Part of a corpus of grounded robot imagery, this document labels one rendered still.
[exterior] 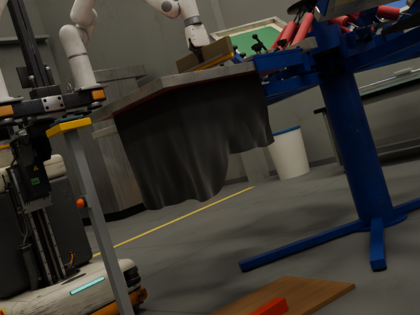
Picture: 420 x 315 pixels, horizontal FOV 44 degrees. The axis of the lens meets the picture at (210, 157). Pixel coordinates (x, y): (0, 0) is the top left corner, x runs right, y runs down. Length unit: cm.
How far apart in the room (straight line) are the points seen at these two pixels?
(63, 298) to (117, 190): 539
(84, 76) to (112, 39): 707
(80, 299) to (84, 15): 132
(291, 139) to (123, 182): 278
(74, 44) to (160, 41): 610
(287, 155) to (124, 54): 402
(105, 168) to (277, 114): 265
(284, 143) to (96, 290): 425
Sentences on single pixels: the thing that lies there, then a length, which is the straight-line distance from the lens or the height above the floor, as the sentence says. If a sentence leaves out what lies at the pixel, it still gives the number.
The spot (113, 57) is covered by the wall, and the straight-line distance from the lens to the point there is 961.
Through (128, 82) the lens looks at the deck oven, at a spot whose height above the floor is 201.
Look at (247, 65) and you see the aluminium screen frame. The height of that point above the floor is 97.
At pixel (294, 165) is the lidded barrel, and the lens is 648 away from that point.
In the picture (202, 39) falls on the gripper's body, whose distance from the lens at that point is 236.
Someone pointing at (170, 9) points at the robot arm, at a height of 133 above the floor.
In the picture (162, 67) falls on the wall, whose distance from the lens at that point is 861.
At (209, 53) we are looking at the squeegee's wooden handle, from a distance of 231.
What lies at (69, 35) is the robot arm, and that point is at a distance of 254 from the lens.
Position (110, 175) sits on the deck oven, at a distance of 780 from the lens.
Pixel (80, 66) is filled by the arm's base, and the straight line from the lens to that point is 251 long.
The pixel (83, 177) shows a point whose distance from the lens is 201.
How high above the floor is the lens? 73
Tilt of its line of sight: 2 degrees down
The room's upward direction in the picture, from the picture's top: 17 degrees counter-clockwise
